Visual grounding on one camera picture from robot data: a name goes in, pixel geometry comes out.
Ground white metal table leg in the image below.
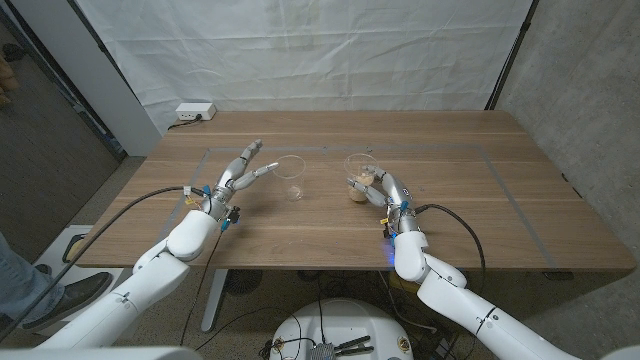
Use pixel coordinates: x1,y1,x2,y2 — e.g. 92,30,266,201
200,269,230,333

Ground brown sugar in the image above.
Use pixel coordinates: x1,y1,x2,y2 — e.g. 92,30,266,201
348,172,375,203

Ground thin black left wrist cable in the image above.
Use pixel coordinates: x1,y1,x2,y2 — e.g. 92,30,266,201
178,227,226,347

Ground grey tape rectangle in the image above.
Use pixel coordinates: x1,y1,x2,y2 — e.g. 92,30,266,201
144,144,559,269

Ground clear plastic cup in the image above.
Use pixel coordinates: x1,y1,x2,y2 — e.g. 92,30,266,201
343,152,380,203
271,154,307,203

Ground black backdrop stand pole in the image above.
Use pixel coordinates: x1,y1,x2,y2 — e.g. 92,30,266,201
483,0,541,111

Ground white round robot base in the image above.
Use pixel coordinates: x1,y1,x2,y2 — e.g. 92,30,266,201
269,298,415,360

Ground dark shoe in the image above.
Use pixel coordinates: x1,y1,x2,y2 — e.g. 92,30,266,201
0,271,115,335

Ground black tools on base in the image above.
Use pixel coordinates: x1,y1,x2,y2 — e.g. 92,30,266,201
332,335,375,357

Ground black power strip cable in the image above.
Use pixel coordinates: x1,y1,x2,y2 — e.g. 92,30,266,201
167,114,204,132

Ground black round floor object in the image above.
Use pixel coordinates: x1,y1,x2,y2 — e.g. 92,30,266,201
224,269,265,296

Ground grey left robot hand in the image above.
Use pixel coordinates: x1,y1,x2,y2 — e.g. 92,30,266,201
199,138,281,226

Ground white backdrop cloth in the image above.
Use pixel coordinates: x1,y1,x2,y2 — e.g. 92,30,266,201
74,0,535,136

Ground white power strip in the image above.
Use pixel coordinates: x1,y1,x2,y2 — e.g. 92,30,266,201
175,102,218,122

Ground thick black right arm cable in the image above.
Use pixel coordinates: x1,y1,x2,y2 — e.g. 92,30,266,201
413,202,487,296

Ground person's leg in jeans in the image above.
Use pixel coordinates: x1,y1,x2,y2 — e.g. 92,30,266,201
0,232,66,324

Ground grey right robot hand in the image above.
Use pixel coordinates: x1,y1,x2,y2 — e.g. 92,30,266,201
346,164,426,236

